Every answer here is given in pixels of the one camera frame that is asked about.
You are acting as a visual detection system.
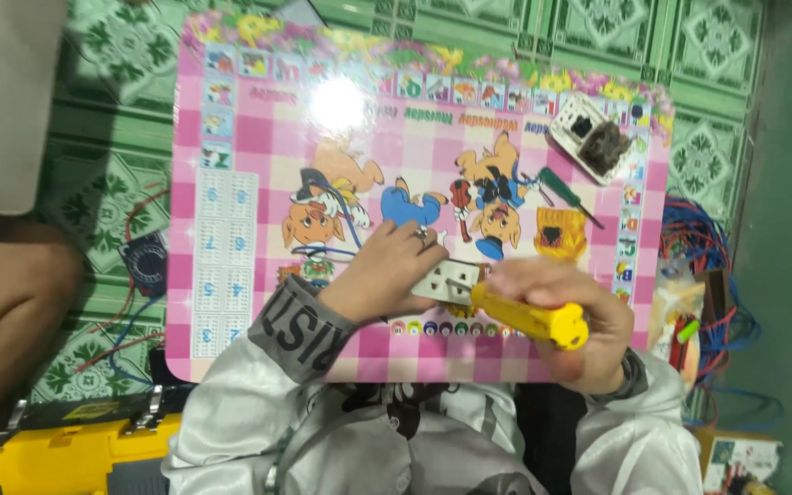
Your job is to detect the person's left hand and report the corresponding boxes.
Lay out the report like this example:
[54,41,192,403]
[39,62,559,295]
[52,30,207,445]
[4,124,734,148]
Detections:
[319,220,451,327]

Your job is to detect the person's right hand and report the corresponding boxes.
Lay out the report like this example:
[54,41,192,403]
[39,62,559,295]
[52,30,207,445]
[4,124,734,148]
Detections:
[488,257,636,397]

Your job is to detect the white socket outlet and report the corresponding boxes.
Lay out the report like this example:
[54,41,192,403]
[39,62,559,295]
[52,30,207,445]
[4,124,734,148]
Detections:
[410,259,491,308]

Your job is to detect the yellow handle screwdriver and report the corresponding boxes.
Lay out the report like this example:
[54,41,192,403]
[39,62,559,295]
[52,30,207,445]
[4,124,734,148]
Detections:
[445,277,591,352]

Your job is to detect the yellow socket housing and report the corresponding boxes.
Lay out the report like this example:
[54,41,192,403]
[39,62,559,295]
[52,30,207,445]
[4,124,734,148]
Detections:
[534,205,589,263]

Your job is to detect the clear plastic bag of parts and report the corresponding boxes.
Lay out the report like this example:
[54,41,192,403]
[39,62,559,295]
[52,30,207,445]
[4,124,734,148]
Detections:
[649,264,708,387]

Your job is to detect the white socket plate dark parts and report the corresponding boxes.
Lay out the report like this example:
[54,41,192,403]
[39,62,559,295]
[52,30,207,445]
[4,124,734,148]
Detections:
[548,92,635,187]

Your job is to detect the pink cartoon print table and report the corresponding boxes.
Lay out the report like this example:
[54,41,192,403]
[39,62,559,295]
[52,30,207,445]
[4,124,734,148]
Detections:
[164,10,676,385]

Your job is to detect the person's white jacket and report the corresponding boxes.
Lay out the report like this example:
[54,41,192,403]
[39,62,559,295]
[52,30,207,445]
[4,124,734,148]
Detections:
[162,344,705,495]

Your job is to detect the printed cardboard box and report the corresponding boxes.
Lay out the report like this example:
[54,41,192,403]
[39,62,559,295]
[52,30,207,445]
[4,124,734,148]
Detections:
[693,428,784,495]

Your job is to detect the black multimeter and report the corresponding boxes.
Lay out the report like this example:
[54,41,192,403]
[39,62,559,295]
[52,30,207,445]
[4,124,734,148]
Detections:
[118,230,169,298]

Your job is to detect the red multimeter lead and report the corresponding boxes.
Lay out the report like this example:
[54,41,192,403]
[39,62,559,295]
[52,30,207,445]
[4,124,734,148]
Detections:
[73,180,171,374]

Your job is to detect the blue multimeter lead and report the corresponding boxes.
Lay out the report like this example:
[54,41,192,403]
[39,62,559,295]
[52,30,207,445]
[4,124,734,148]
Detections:
[106,294,167,386]

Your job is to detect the yellow black toolbox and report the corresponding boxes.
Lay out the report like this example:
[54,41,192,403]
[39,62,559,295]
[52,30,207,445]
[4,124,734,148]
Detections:
[0,385,185,495]

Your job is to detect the white flat box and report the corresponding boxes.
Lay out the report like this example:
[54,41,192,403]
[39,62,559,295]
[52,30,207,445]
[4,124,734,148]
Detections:
[0,0,71,216]

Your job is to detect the blue wire piece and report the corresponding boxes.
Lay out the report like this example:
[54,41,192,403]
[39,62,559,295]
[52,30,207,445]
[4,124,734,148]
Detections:
[291,177,371,259]

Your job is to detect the green handle screwdriver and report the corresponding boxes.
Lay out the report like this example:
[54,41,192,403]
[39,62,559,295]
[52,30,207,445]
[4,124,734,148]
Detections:
[538,166,606,231]

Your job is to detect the heap of blue red wires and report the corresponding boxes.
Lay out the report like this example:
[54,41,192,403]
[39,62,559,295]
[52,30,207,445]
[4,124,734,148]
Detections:
[659,195,785,429]

